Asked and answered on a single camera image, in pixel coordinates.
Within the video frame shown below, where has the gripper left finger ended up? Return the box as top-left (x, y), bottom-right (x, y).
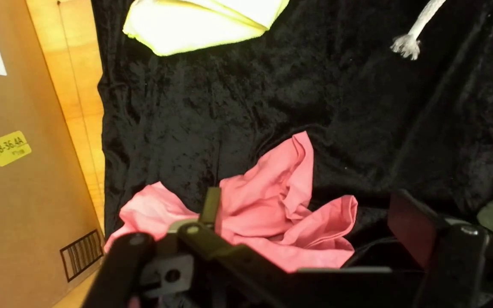
top-left (80, 187), bottom-right (300, 308)

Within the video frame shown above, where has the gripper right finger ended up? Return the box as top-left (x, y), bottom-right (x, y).
top-left (387, 190), bottom-right (493, 308)

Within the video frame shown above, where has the cardboard box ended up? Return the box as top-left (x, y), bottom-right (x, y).
top-left (0, 0), bottom-right (106, 308)

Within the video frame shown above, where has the pink cloth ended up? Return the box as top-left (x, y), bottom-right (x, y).
top-left (103, 130), bottom-right (359, 274)

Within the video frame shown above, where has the black velvet cloth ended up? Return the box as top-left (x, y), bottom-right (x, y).
top-left (90, 0), bottom-right (493, 274)

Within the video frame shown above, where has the pale yellow cloth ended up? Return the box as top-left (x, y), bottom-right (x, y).
top-left (122, 0), bottom-right (291, 57)

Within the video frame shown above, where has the white rope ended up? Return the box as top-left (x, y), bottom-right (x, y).
top-left (390, 0), bottom-right (447, 61)

